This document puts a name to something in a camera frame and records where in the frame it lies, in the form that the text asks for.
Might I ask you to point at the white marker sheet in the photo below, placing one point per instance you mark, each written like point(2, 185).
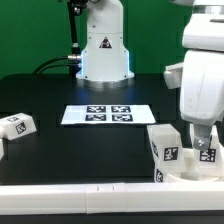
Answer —
point(107, 114)

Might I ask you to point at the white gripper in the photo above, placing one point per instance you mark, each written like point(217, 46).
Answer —
point(201, 75)

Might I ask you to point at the white round stool seat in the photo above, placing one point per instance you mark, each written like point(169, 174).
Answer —
point(190, 175)

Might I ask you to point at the white front rail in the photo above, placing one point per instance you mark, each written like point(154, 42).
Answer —
point(111, 198)

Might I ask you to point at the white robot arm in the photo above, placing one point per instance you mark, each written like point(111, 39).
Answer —
point(104, 59)

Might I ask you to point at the black camera pole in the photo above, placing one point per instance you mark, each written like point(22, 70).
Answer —
point(75, 8)

